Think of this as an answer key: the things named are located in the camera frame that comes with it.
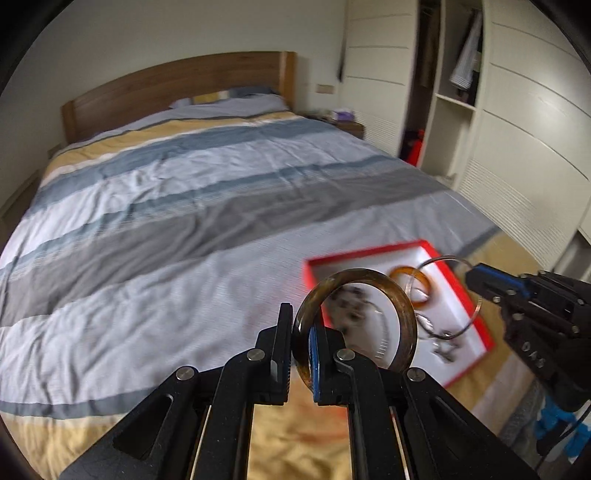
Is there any small silver ring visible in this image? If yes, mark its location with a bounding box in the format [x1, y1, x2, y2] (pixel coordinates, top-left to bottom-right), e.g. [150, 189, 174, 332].
[431, 338, 459, 363]

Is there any thin silver bangle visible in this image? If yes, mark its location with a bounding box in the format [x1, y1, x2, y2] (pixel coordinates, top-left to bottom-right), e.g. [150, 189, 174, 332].
[411, 254, 482, 341]

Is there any amber orange bangle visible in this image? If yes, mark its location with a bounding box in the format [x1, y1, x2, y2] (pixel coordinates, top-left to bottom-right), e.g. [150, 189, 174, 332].
[388, 266, 434, 309]

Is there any brown bead charm bracelet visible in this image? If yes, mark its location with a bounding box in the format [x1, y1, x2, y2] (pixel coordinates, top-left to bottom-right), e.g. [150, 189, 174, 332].
[329, 285, 373, 338]

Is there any dark brown bangle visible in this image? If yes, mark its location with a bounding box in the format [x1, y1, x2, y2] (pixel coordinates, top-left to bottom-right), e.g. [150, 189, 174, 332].
[293, 268, 418, 388]

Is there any red jewelry box tray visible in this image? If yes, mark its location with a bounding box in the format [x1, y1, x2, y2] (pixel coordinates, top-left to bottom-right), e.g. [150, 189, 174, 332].
[304, 240, 495, 386]

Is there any blue gloved right hand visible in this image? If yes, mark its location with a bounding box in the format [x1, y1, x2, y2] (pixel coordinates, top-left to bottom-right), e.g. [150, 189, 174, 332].
[534, 395, 590, 462]

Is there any red object in wardrobe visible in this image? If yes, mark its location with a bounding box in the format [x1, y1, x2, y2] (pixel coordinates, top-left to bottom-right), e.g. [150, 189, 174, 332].
[405, 129, 425, 166]

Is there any striped duvet cover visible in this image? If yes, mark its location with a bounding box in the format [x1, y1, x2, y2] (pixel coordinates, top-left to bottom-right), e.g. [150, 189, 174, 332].
[1, 111, 539, 479]

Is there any white wardrobe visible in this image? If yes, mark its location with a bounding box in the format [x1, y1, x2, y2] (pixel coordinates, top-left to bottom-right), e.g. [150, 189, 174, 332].
[341, 1, 590, 280]

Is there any hanging striped shirt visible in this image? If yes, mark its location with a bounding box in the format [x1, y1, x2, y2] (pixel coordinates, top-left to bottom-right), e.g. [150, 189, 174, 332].
[450, 10, 483, 91]

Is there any wooden nightstand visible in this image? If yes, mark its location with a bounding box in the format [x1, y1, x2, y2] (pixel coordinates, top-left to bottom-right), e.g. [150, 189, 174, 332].
[324, 119, 366, 140]

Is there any purple tissue box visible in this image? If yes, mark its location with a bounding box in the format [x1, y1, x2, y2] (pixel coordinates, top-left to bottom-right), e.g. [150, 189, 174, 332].
[331, 108, 356, 122]

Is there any grey-blue pillow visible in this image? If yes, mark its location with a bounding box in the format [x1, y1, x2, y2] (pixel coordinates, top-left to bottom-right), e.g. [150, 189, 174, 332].
[168, 86, 290, 119]

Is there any wooden headboard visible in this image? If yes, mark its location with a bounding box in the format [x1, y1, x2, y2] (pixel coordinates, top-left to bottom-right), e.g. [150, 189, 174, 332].
[61, 51, 297, 144]

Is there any beige wall switch plate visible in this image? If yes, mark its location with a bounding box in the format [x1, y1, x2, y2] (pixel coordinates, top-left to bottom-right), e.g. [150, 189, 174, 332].
[315, 84, 335, 95]

